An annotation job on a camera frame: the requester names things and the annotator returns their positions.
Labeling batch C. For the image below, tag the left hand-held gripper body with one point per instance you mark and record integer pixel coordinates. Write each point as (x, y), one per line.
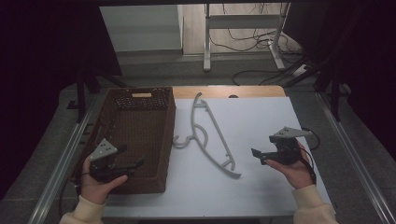
(102, 165)

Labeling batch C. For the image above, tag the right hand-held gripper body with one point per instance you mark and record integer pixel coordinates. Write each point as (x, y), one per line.
(286, 151)

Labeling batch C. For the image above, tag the brown woven basket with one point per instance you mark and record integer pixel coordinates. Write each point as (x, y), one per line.
(140, 130)

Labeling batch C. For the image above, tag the grey plastic clothes hanger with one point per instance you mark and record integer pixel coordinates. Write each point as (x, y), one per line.
(233, 174)

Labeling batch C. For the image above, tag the person's left hand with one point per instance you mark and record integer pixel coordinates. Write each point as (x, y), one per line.
(93, 188)

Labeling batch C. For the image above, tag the person's right hand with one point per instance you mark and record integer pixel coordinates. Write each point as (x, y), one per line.
(299, 174)

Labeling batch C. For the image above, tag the white table sheet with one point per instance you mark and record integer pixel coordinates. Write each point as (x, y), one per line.
(249, 193)

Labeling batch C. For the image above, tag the black metal stand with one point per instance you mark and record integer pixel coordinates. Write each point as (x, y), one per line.
(81, 93)
(335, 96)

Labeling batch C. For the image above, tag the white power strip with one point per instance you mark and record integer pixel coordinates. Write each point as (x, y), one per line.
(301, 71)

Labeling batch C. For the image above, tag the dark curtain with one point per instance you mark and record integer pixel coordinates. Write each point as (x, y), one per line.
(367, 46)
(37, 62)

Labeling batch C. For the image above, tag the white cabinet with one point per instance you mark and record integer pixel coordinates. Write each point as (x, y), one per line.
(140, 28)

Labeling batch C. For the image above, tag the aluminium rail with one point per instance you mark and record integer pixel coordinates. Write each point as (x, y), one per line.
(59, 174)
(358, 158)

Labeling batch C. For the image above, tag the white metal desk frame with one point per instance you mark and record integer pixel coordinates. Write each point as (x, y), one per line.
(243, 21)

